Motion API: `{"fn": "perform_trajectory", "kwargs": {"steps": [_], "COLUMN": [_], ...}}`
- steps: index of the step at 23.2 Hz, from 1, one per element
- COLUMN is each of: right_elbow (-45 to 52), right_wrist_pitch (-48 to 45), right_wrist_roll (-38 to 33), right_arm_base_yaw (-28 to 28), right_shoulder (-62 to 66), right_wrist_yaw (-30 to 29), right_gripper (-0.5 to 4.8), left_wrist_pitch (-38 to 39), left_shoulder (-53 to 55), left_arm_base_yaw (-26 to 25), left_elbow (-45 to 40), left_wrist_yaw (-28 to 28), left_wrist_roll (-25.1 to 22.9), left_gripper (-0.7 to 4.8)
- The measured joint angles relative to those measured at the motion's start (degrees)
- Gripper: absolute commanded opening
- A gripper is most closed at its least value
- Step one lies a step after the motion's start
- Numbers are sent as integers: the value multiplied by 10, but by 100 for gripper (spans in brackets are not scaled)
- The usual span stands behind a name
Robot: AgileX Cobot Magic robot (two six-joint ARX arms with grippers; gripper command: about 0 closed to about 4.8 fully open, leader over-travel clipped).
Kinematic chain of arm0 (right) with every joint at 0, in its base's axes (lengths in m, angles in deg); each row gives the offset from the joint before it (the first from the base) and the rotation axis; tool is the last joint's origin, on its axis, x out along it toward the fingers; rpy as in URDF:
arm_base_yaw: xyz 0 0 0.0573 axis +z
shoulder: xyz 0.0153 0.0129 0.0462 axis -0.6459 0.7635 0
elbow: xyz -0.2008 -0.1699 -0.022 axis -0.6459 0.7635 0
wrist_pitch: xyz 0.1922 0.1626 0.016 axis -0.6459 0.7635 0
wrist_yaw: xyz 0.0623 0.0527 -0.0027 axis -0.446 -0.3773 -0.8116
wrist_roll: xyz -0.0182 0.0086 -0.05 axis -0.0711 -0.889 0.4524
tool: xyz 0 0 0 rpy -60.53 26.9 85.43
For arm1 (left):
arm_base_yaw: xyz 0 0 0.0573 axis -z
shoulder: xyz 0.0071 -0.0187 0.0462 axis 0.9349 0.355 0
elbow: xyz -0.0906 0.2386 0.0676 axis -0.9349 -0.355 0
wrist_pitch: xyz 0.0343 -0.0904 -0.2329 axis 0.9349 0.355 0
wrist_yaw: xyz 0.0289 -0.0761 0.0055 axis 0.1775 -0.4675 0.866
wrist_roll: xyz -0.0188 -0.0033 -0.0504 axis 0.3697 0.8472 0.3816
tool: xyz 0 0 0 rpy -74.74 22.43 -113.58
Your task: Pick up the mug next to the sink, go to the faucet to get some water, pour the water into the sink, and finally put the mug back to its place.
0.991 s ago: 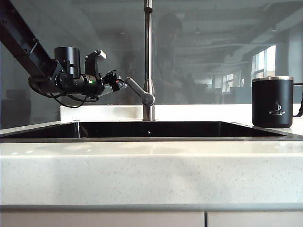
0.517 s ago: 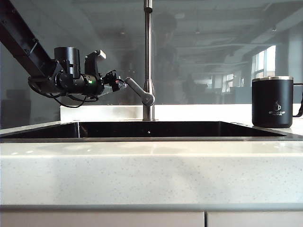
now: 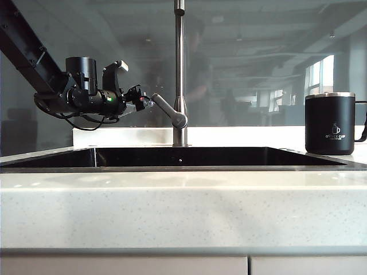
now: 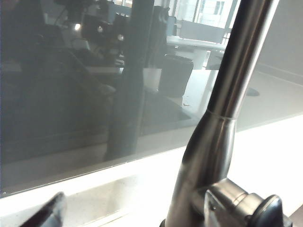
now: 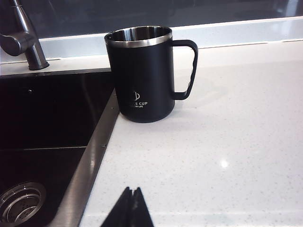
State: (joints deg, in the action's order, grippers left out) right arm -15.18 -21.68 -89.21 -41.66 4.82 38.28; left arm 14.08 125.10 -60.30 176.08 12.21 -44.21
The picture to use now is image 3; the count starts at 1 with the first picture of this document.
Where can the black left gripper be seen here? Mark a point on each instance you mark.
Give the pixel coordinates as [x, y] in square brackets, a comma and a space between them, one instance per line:
[133, 96]

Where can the black steel-rimmed office mug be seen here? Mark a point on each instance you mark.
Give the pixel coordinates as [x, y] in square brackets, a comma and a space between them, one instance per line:
[327, 123]

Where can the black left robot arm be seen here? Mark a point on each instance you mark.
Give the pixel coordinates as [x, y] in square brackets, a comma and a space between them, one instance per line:
[25, 54]

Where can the steel faucet pipe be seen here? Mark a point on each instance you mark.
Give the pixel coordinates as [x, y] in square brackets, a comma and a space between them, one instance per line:
[180, 57]

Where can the black undermount sink basin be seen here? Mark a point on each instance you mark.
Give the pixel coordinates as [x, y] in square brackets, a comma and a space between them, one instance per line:
[200, 157]

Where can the wide beige cabinet front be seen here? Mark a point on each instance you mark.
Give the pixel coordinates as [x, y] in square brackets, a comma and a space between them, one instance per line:
[114, 266]

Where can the narrow beige cabinet front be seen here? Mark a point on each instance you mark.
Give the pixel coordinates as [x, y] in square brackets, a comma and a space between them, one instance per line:
[309, 266]

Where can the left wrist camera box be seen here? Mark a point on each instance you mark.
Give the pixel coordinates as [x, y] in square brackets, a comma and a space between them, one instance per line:
[110, 77]

